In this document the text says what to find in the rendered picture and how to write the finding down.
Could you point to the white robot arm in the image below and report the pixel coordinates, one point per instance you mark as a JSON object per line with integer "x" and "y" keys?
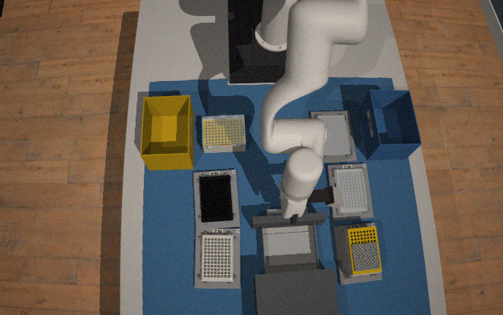
{"x": 314, "y": 26}

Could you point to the blue bench mat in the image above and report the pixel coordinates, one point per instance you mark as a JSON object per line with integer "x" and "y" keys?
{"x": 168, "y": 236}

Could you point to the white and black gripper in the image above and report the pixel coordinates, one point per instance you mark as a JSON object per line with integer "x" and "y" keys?
{"x": 291, "y": 209}

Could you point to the blue open-top bin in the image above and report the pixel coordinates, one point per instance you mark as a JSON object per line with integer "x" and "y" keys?
{"x": 392, "y": 113}

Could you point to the yellow open-top bin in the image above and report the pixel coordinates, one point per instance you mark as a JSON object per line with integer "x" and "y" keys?
{"x": 167, "y": 133}

